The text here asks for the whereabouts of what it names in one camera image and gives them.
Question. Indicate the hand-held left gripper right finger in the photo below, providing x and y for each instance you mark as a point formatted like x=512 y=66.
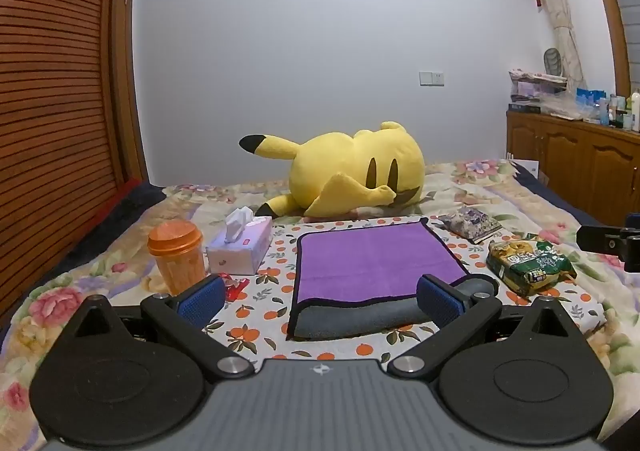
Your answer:
x=439 y=302

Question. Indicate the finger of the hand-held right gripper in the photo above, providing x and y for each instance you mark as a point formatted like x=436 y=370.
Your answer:
x=597 y=237

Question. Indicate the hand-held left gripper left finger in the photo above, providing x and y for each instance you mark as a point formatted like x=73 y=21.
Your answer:
x=202 y=300

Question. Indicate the purple and grey towel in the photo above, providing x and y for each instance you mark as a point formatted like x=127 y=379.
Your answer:
x=370 y=261

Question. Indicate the red snack wrapper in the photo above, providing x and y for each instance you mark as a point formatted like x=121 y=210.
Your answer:
x=234 y=287

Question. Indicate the orange plastic cup with lid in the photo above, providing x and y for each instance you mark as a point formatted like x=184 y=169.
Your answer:
x=177 y=256

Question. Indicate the dark blue bed sheet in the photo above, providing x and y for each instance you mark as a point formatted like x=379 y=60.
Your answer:
x=560 y=201

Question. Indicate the orange fruit print cloth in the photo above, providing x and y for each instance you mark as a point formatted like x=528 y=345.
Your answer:
x=265 y=311

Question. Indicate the pink tissue box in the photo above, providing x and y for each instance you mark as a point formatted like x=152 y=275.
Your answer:
x=242 y=248

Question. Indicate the green snack bag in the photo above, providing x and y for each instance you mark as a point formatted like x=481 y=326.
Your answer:
x=530 y=263

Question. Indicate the purple patterned packet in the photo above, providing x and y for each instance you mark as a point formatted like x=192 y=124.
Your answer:
x=470 y=223

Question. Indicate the wooden cabinet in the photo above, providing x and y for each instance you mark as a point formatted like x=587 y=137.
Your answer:
x=575 y=156

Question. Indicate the white cardboard box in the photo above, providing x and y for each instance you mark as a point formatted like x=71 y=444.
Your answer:
x=527 y=168

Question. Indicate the group of toiletry bottles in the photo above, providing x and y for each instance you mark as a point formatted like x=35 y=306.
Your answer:
x=625 y=111

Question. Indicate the blue carton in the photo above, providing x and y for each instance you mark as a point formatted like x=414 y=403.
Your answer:
x=590 y=103

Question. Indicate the clear plastic bag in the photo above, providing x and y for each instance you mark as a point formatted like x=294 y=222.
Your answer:
x=560 y=106

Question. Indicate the floral blanket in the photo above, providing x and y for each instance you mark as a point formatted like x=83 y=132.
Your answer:
x=65 y=301

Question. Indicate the dark flat box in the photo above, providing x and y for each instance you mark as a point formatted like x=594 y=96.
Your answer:
x=524 y=107

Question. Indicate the yellow plush toy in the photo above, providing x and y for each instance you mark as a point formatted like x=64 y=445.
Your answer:
x=345 y=166

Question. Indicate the pile of bags and papers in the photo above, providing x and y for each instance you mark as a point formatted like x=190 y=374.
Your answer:
x=535 y=83

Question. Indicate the grey fan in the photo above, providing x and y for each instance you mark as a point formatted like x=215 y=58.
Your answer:
x=553 y=61

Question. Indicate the beige curtain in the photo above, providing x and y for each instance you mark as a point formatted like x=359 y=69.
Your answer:
x=555 y=11

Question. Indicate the wooden louvred wardrobe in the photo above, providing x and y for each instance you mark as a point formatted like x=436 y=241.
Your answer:
x=55 y=106

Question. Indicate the white wall switch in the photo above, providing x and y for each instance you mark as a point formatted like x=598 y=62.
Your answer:
x=431 y=78

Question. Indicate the wooden window frame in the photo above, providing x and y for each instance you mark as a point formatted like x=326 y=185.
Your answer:
x=607 y=11

